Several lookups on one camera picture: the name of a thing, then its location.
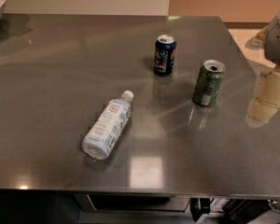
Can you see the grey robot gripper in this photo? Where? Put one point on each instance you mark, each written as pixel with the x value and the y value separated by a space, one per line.
pixel 279 37

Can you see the green soda can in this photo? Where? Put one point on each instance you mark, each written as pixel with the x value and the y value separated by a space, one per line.
pixel 208 83

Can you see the blue pepsi can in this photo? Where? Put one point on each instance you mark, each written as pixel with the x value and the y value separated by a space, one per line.
pixel 164 58

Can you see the clear plastic water bottle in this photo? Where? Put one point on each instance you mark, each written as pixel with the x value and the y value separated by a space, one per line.
pixel 104 134

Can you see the dark drawer under counter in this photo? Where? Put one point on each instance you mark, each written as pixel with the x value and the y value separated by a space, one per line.
pixel 101 202

